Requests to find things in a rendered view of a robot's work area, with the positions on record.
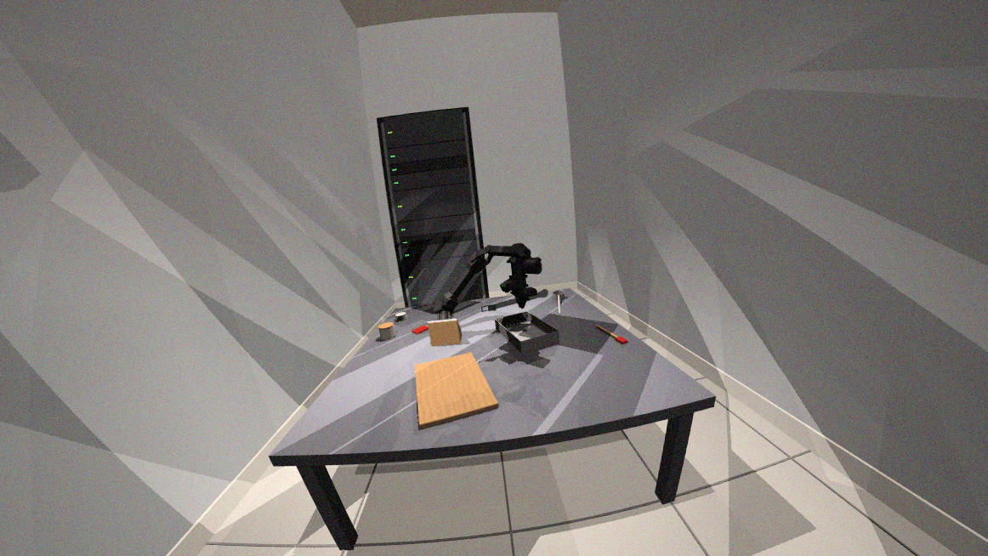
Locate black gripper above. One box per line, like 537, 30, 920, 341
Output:
510, 273, 537, 309

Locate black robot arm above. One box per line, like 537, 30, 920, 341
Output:
434, 243, 542, 321

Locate grey cylindrical jar with orange lid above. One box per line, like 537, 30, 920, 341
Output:
378, 322, 396, 340

